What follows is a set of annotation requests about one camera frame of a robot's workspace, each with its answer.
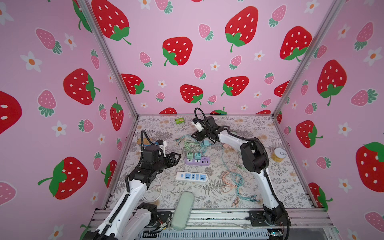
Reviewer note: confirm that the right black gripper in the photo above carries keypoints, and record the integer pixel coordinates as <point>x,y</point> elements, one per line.
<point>200,137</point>

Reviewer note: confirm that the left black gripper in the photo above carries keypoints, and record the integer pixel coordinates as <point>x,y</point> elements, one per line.
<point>170,159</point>

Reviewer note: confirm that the teal charger plug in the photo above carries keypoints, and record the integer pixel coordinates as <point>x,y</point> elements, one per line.
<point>206,143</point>
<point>197,156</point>

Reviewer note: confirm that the green charger plug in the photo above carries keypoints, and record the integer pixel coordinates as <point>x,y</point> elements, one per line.
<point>190,156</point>

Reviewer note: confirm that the pink charger plug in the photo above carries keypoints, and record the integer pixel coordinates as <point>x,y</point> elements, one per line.
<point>225,146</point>

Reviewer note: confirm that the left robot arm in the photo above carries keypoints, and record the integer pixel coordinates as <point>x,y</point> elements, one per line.
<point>129,195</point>

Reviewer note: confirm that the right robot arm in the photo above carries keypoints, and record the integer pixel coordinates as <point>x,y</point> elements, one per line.
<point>254,157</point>

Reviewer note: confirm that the small clear packet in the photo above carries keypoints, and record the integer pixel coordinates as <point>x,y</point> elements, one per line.
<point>210,119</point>

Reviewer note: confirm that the white blue power strip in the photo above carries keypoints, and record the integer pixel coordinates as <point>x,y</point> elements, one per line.
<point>192,177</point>

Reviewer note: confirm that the purple power strip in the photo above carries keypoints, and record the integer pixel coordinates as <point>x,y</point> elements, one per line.
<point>204,162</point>

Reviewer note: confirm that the green snack packet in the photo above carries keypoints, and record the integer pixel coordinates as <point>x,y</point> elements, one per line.
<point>180,121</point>

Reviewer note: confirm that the pale green oblong case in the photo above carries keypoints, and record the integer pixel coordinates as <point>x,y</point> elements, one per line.
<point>182,212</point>

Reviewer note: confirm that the yellow tape roll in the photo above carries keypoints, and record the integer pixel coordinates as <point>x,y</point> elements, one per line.
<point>279,154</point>

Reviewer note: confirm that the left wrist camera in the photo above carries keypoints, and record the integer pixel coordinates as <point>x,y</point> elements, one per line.
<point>162,145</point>

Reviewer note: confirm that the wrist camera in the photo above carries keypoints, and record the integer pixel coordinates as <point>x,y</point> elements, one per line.
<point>198,124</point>
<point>162,145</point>

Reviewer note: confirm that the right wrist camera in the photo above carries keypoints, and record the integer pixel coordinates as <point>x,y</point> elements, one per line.
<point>198,124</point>

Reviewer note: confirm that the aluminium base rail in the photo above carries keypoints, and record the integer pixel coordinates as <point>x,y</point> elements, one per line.
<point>243,224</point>

